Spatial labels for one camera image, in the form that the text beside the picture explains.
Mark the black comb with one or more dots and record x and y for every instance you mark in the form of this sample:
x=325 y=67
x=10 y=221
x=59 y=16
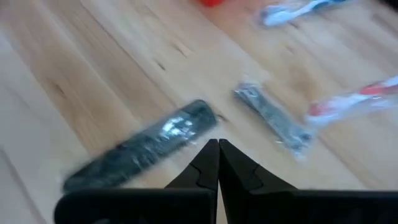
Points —
x=140 y=147

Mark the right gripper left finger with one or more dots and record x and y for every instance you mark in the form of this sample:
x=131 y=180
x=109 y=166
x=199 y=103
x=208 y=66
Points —
x=140 y=208

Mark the nail clipper in clear bag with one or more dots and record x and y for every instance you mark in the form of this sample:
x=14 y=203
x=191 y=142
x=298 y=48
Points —
x=273 y=119

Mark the red plastic basket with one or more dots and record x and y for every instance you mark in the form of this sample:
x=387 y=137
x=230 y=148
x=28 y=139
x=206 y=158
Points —
x=211 y=2

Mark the blue toothbrush in clear bag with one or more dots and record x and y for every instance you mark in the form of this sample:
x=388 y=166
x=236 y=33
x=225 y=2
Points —
x=289 y=12

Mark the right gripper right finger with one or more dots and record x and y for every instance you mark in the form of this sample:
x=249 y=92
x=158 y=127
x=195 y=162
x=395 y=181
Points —
x=280 y=208

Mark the red toothbrush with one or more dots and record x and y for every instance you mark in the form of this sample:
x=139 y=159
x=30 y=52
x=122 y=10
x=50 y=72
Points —
x=342 y=104

